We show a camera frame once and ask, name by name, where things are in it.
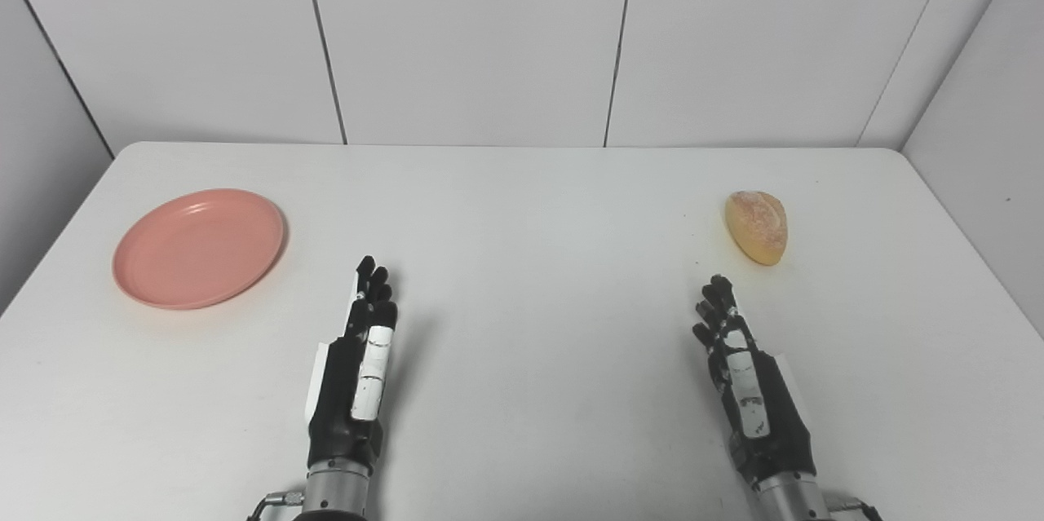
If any pink round plate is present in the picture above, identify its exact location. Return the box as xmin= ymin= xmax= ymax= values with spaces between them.
xmin=113 ymin=188 xmax=286 ymax=311

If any golden bread roll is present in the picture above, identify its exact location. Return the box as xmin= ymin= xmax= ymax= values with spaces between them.
xmin=725 ymin=191 xmax=789 ymax=267

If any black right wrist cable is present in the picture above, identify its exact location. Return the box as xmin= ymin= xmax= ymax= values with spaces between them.
xmin=825 ymin=495 xmax=883 ymax=521

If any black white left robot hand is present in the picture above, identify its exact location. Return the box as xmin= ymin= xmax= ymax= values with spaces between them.
xmin=304 ymin=255 xmax=400 ymax=475

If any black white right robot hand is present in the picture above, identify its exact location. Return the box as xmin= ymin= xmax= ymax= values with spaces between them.
xmin=692 ymin=274 xmax=817 ymax=491

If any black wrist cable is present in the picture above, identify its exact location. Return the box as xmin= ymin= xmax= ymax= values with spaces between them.
xmin=825 ymin=495 xmax=883 ymax=521
xmin=247 ymin=490 xmax=307 ymax=521

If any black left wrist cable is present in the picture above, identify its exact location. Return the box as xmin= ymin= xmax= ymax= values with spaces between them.
xmin=247 ymin=490 xmax=307 ymax=521

